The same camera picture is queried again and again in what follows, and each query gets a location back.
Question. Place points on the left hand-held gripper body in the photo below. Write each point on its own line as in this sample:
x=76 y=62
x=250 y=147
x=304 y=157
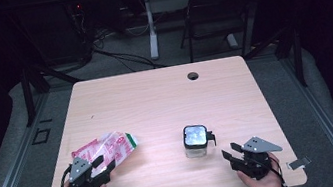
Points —
x=81 y=184

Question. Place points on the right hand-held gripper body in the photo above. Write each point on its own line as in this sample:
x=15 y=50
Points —
x=255 y=164

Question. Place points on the pink and white plastic bag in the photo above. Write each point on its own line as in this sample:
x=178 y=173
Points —
x=115 y=147

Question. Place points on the clear jar with black lid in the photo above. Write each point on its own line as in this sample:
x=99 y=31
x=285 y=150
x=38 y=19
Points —
x=195 y=136

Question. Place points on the person's right hand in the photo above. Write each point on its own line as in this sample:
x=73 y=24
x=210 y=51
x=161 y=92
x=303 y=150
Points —
x=266 y=185

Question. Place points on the grey tape piece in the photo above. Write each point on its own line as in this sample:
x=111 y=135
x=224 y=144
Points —
x=298 y=163

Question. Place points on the black metal stand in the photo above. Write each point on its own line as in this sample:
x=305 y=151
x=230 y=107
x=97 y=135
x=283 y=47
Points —
x=28 y=95
x=298 y=59

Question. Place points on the black folding chair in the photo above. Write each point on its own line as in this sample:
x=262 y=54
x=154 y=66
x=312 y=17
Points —
x=221 y=27

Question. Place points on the dark box with red light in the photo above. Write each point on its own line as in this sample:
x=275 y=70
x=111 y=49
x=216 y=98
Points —
x=60 y=32

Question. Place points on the white desk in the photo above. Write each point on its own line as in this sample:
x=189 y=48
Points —
x=150 y=25

